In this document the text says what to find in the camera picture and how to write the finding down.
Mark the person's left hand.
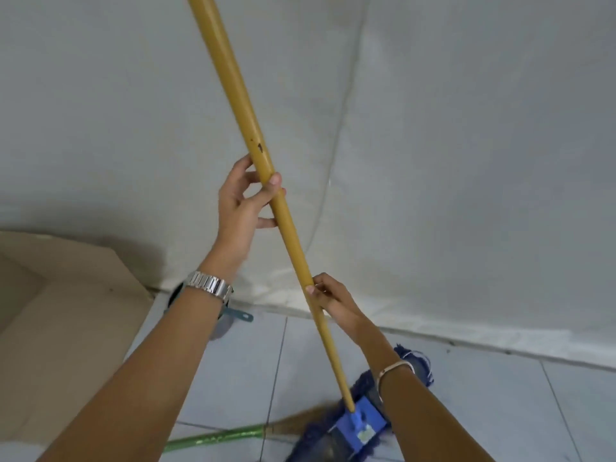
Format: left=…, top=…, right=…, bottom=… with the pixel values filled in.
left=212, top=154, right=287, bottom=277

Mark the person's right hand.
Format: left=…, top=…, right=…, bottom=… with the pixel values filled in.
left=305, top=272, right=386, bottom=361

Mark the yellow-handled blue mop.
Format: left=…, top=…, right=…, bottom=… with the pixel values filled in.
left=185, top=0, right=435, bottom=462

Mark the person's right forearm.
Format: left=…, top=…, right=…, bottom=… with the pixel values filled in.
left=358, top=339, right=496, bottom=462

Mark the person's left forearm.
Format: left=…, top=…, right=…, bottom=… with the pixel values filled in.
left=38, top=284, right=227, bottom=462

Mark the silver metal wristwatch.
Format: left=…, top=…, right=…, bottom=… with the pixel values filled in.
left=182, top=269, right=235, bottom=304

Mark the white fabric sheet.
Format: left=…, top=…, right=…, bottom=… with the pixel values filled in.
left=0, top=0, right=616, bottom=372

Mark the brown cardboard sheet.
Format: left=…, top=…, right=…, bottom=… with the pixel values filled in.
left=0, top=229, right=156, bottom=452

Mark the teal-handled dustpan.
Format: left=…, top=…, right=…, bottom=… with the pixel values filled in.
left=165, top=282, right=255, bottom=340

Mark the thin pale bracelet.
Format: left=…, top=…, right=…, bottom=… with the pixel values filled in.
left=376, top=359, right=416, bottom=405

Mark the green-handled straw broom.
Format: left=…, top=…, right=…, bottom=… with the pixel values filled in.
left=163, top=403, right=348, bottom=454

